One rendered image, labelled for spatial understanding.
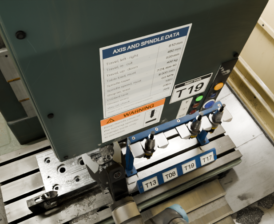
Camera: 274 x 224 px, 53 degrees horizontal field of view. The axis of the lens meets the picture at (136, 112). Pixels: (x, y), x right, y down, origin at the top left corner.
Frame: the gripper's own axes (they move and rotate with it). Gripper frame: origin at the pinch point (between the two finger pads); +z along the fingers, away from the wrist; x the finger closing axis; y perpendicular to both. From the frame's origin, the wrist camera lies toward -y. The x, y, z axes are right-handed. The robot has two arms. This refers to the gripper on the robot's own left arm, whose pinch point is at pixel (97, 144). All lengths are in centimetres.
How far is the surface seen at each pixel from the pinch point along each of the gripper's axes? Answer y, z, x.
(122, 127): -22.7, -7.9, 4.0
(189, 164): 51, -7, 45
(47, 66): -49, -7, -8
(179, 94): -29.0, -7.8, 18.0
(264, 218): 79, -45, 80
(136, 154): 23.8, -0.1, 15.4
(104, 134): -23.0, -7.9, -0.6
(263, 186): 67, -31, 83
